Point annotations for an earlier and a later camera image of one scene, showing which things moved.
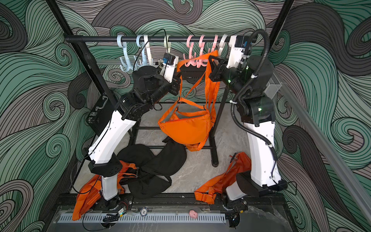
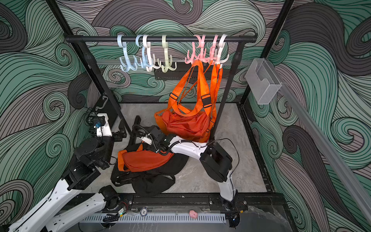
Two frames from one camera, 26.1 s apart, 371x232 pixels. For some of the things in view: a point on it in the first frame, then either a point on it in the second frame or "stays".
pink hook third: x=214 y=42 stays
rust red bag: x=241 y=161 -> x=195 y=128
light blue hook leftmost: x=123 y=45 stays
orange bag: x=91 y=191 -> x=133 y=160
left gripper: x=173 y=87 -> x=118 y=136
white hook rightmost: x=221 y=43 stays
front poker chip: x=144 y=211 stays
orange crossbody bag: x=188 y=122 -> x=186 y=95
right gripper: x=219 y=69 -> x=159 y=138
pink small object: x=193 y=214 stays
